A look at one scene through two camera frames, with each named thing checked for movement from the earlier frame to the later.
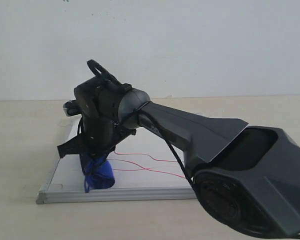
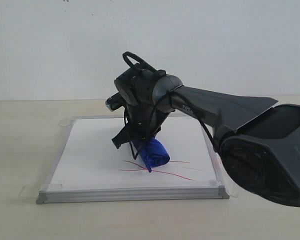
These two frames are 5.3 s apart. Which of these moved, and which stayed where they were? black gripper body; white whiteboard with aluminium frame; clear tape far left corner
Moved: black gripper body
Stayed: white whiteboard with aluminium frame; clear tape far left corner
